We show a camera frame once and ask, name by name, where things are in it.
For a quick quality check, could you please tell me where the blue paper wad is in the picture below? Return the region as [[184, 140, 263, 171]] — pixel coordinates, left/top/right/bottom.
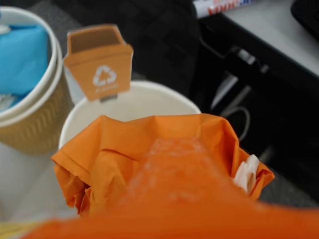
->
[[0, 23, 49, 97]]

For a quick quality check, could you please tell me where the orange recycling bin tag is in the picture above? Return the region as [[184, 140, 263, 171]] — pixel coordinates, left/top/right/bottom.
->
[[63, 24, 134, 103]]

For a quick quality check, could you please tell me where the small metal clamp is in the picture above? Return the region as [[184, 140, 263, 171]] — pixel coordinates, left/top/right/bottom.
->
[[235, 48, 270, 73]]

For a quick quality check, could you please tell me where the white table with black edge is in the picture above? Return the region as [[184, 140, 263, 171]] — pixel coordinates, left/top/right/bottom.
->
[[196, 0, 319, 77]]

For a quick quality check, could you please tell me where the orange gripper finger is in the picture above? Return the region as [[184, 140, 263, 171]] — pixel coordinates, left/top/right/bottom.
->
[[19, 136, 319, 239]]

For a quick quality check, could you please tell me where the paper cup with blue tag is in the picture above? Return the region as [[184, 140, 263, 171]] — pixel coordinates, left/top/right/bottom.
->
[[0, 6, 73, 155]]

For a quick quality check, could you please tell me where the black box object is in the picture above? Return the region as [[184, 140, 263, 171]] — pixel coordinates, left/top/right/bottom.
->
[[291, 0, 319, 43]]

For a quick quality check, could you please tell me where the paper cup with orange tag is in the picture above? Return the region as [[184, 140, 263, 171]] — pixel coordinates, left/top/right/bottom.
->
[[58, 81, 202, 151]]

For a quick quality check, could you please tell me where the white cable loop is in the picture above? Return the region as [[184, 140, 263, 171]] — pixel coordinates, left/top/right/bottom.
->
[[223, 106, 251, 141]]

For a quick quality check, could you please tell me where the orange paper ball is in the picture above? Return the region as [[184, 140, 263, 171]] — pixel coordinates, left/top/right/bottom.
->
[[50, 113, 276, 218]]

